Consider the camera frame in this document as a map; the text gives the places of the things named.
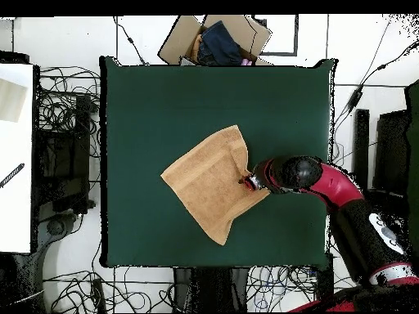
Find dark green table cloth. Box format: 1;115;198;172
98;56;338;269

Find beige cardboard piece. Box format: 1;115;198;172
0;78;28;123

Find black cable with adapter block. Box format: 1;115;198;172
331;38;419;138

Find orange cloth item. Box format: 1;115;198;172
191;34;203;62

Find black ribbed strap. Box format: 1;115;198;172
0;162;26;190

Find dark blue jeans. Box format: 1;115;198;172
196;20;243;66

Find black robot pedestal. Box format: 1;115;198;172
173;267;250;313

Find black metal frame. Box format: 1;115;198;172
351;108;412;200

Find dark green fabric sheet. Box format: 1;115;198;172
403;79;419;262

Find black metal stand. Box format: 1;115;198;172
32;93;93;215

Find brown cardboard box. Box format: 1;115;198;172
157;14;273;66

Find tan terry towel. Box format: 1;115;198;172
160;124;271;246

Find white desk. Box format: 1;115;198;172
0;62;34;254

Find black cable with inline plug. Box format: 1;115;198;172
112;16;150;66

